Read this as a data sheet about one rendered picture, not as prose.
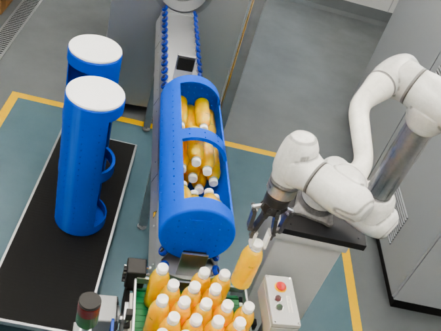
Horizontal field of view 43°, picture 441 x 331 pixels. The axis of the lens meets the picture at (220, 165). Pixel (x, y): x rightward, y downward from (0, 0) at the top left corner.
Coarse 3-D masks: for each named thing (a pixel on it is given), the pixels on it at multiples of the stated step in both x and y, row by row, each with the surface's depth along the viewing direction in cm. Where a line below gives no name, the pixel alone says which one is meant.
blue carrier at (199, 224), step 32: (192, 96) 268; (160, 128) 247; (192, 128) 230; (160, 160) 230; (224, 160) 235; (160, 192) 215; (224, 192) 230; (160, 224) 202; (192, 224) 200; (224, 224) 202
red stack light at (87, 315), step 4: (80, 308) 154; (80, 312) 154; (84, 312) 153; (88, 312) 153; (92, 312) 154; (96, 312) 155; (80, 316) 156; (84, 316) 155; (88, 316) 155; (92, 316) 155; (96, 316) 157
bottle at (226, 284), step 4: (216, 276) 196; (212, 280) 197; (216, 280) 195; (220, 280) 194; (224, 280) 194; (228, 280) 196; (220, 284) 194; (224, 284) 194; (228, 284) 195; (224, 288) 195; (228, 288) 196; (224, 292) 196; (224, 296) 198
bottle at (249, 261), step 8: (248, 248) 176; (240, 256) 179; (248, 256) 175; (256, 256) 175; (240, 264) 179; (248, 264) 176; (256, 264) 177; (240, 272) 180; (248, 272) 179; (256, 272) 181; (232, 280) 185; (240, 280) 182; (248, 280) 182; (240, 288) 185
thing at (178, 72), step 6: (180, 54) 301; (180, 60) 300; (186, 60) 301; (192, 60) 301; (180, 66) 303; (186, 66) 303; (192, 66) 303; (174, 72) 307; (180, 72) 307; (186, 72) 308; (192, 72) 308; (174, 78) 310
